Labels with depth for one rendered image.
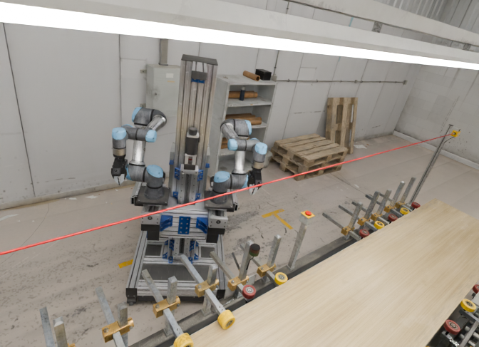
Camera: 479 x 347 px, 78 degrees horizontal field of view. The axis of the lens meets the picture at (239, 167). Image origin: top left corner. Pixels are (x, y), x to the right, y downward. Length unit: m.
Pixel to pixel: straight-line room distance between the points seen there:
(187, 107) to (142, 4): 1.64
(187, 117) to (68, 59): 1.80
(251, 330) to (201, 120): 1.39
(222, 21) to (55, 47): 3.08
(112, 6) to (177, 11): 0.12
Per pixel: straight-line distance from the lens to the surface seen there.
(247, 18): 0.71
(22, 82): 3.71
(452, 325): 2.43
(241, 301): 2.17
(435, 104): 9.22
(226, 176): 2.24
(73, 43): 3.68
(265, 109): 4.74
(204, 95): 2.17
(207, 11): 0.66
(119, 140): 1.83
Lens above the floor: 2.37
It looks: 27 degrees down
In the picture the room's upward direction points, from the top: 10 degrees clockwise
